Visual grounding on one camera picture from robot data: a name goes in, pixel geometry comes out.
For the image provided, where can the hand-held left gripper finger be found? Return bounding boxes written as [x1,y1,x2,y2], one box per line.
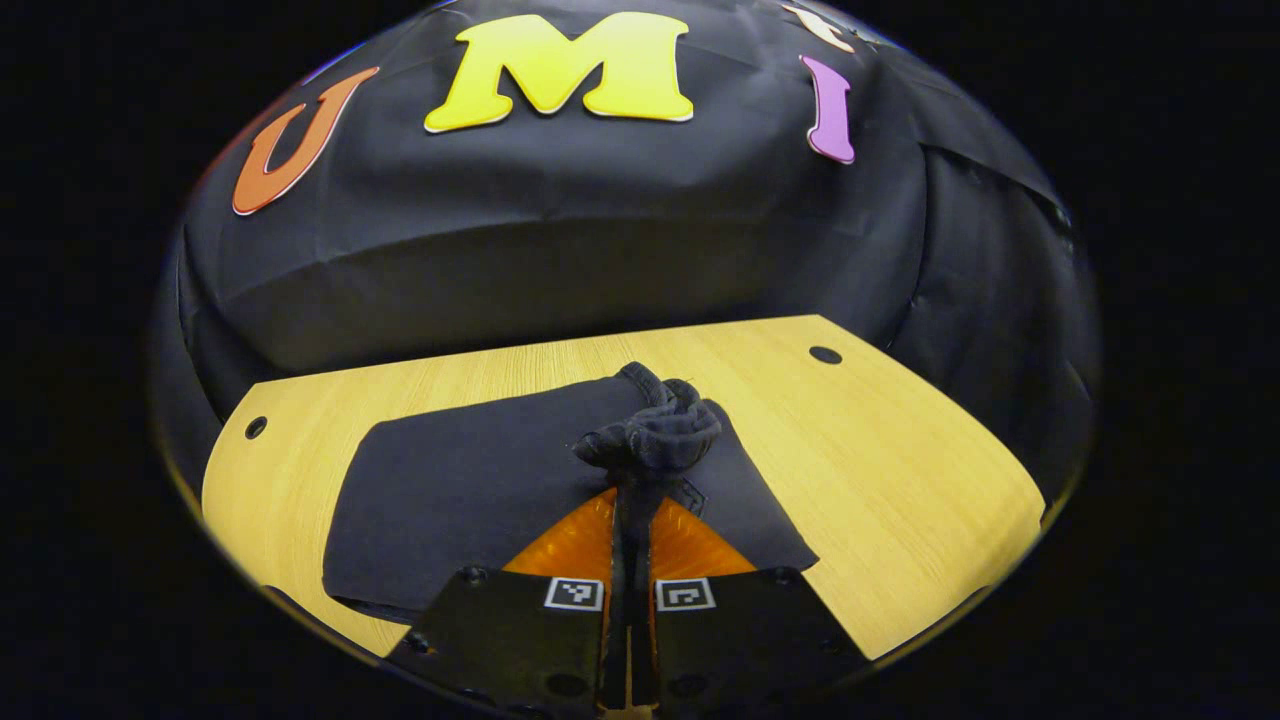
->
[632,495,871,716]
[385,487,633,716]

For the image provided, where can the black backdrop cloth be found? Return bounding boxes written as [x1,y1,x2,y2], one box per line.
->
[150,0,1101,501]

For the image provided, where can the black jeans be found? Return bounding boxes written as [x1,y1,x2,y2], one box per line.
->
[322,362,821,626]

